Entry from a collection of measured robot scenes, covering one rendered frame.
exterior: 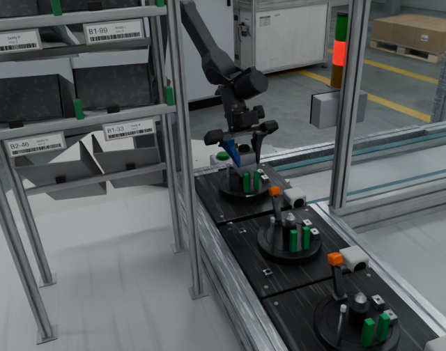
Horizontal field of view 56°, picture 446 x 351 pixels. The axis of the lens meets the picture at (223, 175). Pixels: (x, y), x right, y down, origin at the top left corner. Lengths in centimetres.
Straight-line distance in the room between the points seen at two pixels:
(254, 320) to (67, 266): 53
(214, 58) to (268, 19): 420
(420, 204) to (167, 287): 71
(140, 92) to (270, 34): 458
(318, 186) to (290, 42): 433
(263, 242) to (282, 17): 460
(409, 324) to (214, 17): 378
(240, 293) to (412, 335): 31
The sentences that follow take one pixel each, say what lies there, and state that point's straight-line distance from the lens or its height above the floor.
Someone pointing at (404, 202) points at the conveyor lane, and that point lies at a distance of 123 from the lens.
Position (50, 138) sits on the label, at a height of 129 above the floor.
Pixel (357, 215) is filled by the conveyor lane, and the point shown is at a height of 92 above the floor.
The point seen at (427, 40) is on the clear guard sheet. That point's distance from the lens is 107.
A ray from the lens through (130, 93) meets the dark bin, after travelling 78.
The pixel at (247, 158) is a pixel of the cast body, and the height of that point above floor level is 107.
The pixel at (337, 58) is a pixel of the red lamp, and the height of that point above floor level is 133.
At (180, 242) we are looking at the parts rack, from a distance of 111.
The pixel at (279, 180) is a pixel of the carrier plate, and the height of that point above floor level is 97.
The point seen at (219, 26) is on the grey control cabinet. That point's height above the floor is 81.
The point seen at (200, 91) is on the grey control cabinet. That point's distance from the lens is 439.
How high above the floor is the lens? 156
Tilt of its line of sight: 29 degrees down
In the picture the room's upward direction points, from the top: 3 degrees counter-clockwise
